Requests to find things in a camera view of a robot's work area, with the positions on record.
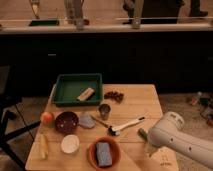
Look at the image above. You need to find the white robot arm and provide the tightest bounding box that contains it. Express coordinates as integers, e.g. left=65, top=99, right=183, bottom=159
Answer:
left=147, top=111, right=213, bottom=170

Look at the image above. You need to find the small metal cup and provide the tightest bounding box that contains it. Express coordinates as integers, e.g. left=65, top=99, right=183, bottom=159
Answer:
left=98, top=104, right=111, bottom=120

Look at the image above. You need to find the wooden table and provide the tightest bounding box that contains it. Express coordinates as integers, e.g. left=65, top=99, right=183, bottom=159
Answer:
left=26, top=84, right=179, bottom=171

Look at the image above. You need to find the blue sponge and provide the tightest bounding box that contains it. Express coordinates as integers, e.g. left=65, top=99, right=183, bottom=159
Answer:
left=96, top=142, right=112, bottom=167

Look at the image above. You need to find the wooden stick utensil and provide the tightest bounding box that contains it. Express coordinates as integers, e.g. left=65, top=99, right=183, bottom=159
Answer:
left=91, top=116, right=109, bottom=128

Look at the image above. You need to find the dark red grapes bunch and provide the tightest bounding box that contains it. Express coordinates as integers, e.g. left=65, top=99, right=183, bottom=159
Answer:
left=104, top=91, right=124, bottom=103

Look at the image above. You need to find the grey cloth piece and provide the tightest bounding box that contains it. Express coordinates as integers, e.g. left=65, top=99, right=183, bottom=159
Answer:
left=79, top=113, right=95, bottom=129

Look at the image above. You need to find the wooden block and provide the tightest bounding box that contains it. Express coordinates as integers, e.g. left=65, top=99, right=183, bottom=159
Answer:
left=77, top=88, right=95, bottom=101

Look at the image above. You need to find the dark red bowl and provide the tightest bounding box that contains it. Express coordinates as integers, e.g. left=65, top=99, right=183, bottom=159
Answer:
left=55, top=112, right=79, bottom=135

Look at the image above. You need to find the green plastic tray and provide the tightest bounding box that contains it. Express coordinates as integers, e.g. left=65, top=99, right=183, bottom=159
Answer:
left=51, top=73, right=103, bottom=107

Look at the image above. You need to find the red yellow apple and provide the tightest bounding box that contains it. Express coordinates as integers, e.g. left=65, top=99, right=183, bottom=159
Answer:
left=40, top=112, right=54, bottom=126

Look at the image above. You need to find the yellow corn cob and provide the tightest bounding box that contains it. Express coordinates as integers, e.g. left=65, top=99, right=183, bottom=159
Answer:
left=40, top=134, right=49, bottom=159

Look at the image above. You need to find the white handled brush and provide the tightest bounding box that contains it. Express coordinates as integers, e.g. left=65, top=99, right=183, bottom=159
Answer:
left=108, top=117, right=144, bottom=136

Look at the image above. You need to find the black chair frame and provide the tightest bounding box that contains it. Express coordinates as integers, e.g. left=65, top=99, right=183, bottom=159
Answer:
left=0, top=64, right=42, bottom=171

